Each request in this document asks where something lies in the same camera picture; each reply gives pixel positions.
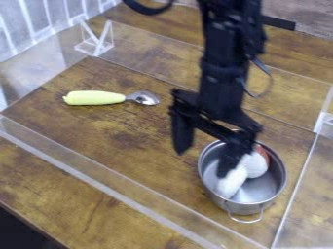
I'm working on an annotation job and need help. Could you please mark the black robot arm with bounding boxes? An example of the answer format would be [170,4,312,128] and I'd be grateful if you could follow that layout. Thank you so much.
[169,0,265,177]

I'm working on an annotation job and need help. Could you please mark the yellow handled metal spoon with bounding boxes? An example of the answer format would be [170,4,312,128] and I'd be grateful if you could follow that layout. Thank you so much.
[63,90,161,106]

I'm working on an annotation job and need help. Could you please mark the silver metal pot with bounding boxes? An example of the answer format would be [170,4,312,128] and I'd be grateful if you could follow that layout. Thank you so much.
[198,141,288,224]

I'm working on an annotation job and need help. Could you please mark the clear acrylic wall panel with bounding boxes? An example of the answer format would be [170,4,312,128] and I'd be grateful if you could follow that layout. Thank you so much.
[270,87,333,249]

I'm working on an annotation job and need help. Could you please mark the clear acrylic triangle stand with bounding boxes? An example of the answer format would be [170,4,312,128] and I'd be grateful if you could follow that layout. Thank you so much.
[74,20,115,57]

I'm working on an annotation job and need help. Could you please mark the black bar on table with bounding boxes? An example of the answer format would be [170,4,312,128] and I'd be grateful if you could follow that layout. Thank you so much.
[262,16,297,31]

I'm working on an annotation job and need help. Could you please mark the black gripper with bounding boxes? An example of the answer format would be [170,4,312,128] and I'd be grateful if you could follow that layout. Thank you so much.
[169,59,262,179]

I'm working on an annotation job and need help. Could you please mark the black cable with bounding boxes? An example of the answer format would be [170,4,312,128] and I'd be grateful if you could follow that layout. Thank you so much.
[121,0,177,17]

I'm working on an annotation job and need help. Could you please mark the white red plush mushroom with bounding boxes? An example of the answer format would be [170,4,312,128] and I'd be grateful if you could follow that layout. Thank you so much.
[214,144,269,198]

